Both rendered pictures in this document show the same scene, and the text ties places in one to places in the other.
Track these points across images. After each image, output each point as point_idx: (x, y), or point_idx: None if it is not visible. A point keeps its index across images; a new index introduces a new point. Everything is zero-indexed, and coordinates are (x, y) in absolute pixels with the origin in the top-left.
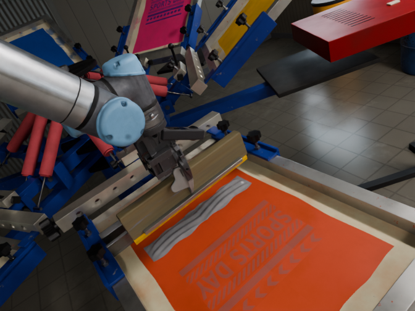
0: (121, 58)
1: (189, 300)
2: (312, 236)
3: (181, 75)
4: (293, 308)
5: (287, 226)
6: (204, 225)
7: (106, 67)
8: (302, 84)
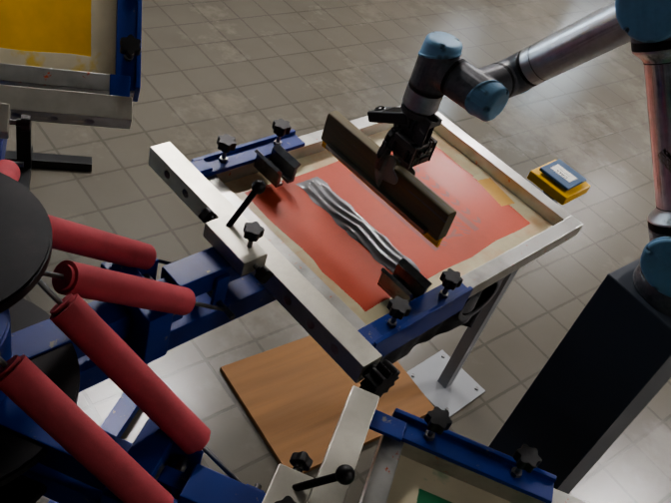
0: (448, 36)
1: (463, 245)
2: None
3: (30, 118)
4: (466, 190)
5: None
6: (375, 224)
7: (461, 47)
8: None
